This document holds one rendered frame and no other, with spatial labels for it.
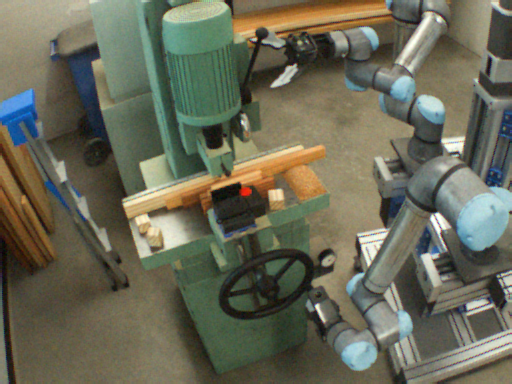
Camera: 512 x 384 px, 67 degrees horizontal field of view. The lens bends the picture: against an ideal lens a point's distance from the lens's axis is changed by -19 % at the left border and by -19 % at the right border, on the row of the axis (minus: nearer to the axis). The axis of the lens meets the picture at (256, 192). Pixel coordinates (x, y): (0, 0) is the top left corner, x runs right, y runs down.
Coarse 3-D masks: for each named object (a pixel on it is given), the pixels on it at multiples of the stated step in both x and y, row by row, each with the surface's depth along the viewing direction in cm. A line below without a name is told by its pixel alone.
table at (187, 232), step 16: (288, 192) 143; (160, 208) 142; (176, 208) 142; (192, 208) 142; (288, 208) 139; (304, 208) 142; (320, 208) 145; (160, 224) 137; (176, 224) 137; (192, 224) 137; (208, 224) 136; (272, 224) 140; (144, 240) 133; (176, 240) 132; (192, 240) 132; (208, 240) 134; (144, 256) 129; (160, 256) 131; (176, 256) 133
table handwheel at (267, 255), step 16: (256, 256) 119; (272, 256) 119; (288, 256) 121; (304, 256) 125; (240, 272) 119; (256, 272) 132; (224, 288) 121; (256, 288) 127; (272, 288) 126; (304, 288) 135; (224, 304) 124; (288, 304) 137
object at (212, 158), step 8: (200, 136) 139; (200, 144) 137; (224, 144) 135; (200, 152) 142; (208, 152) 133; (216, 152) 133; (224, 152) 132; (232, 152) 135; (208, 160) 132; (216, 160) 132; (224, 160) 134; (232, 160) 135; (208, 168) 137; (216, 168) 134; (232, 168) 137
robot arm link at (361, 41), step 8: (344, 32) 116; (352, 32) 116; (360, 32) 117; (368, 32) 117; (352, 40) 116; (360, 40) 116; (368, 40) 117; (376, 40) 118; (352, 48) 117; (360, 48) 118; (368, 48) 119; (376, 48) 120; (352, 56) 120; (360, 56) 120; (368, 56) 121
